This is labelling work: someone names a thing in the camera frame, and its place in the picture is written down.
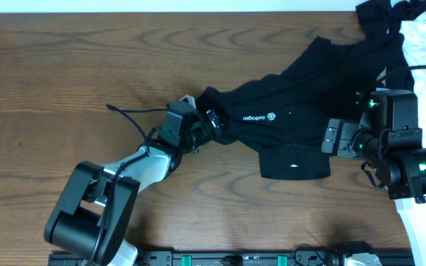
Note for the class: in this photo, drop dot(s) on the black garment in pile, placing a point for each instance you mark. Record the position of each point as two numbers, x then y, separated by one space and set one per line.
380 21

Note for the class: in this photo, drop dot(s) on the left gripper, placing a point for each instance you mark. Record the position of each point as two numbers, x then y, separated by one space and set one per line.
210 123

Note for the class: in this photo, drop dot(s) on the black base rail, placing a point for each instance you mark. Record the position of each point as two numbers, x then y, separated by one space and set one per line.
350 253

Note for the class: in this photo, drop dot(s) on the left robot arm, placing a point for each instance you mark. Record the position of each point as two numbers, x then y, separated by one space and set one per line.
92 214

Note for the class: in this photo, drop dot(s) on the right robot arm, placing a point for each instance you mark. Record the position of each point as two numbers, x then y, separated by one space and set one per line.
387 139

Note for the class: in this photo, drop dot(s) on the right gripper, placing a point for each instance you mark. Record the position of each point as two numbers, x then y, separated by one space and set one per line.
345 145

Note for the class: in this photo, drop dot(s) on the black polo shirt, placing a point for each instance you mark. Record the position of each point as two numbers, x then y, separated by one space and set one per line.
283 117

